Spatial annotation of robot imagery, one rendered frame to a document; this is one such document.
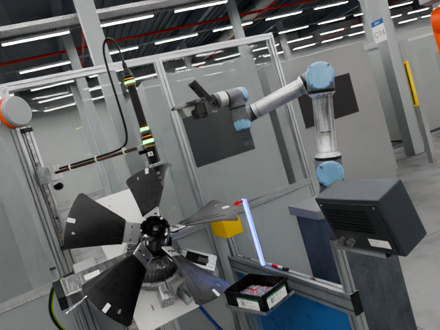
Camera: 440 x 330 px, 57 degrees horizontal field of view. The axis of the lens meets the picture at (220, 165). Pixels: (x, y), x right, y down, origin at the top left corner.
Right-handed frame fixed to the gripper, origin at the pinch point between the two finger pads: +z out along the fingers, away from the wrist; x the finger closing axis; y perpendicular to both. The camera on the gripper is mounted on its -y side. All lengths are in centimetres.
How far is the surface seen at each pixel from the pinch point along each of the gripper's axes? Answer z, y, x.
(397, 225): -18, 52, -83
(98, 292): 53, 57, -13
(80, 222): 49, 34, 10
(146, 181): 16.8, 27.1, 15.8
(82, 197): 45, 25, 11
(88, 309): 54, 83, 57
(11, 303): 86, 68, 69
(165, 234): 23, 47, -9
